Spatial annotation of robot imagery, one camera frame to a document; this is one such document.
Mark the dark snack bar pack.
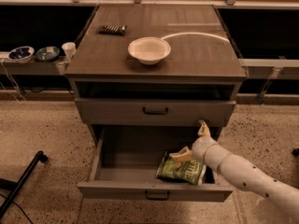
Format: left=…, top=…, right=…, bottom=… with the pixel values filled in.
left=98, top=25, right=127, bottom=35

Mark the blue patterned bowl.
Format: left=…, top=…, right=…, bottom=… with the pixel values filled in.
left=36, top=46, right=60, bottom=62
left=8, top=46, right=35, bottom=63

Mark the low side shelf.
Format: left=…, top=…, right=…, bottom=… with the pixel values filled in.
left=0, top=52, right=69, bottom=76

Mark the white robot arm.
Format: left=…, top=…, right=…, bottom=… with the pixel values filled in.
left=169, top=119, right=299, bottom=221

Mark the green jalapeno chip bag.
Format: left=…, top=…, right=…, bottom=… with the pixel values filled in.
left=156, top=152, right=206, bottom=186

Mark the black upper drawer handle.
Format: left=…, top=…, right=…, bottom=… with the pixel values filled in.
left=142, top=107, right=169, bottom=116

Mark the white bowl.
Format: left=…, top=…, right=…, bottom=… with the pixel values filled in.
left=128, top=37, right=171, bottom=65

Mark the black chair leg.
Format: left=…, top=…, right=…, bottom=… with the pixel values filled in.
left=0, top=150, right=48, bottom=219

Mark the open grey lower drawer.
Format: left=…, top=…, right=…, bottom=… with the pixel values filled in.
left=78, top=126, right=232, bottom=202

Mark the blue patterned bowl right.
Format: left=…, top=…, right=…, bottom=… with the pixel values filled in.
left=36, top=46, right=60, bottom=62

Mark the black lower drawer handle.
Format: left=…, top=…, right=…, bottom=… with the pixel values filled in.
left=144, top=190, right=170, bottom=201

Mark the grey drawer cabinet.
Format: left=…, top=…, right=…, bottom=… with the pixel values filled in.
left=66, top=4, right=246, bottom=140

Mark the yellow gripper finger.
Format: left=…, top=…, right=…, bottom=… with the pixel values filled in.
left=198, top=119, right=211, bottom=137
left=169, top=147, right=193, bottom=161

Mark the white paper cup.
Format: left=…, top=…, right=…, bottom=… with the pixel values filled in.
left=62, top=42, right=77, bottom=60

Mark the blue patterned bowl left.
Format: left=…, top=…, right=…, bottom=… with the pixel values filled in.
left=8, top=46, right=35, bottom=63

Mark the white cable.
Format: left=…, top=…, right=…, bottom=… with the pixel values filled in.
left=0, top=59, right=26, bottom=103

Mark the black drawer handle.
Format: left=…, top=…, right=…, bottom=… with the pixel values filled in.
left=142, top=107, right=169, bottom=116
left=144, top=190, right=170, bottom=201

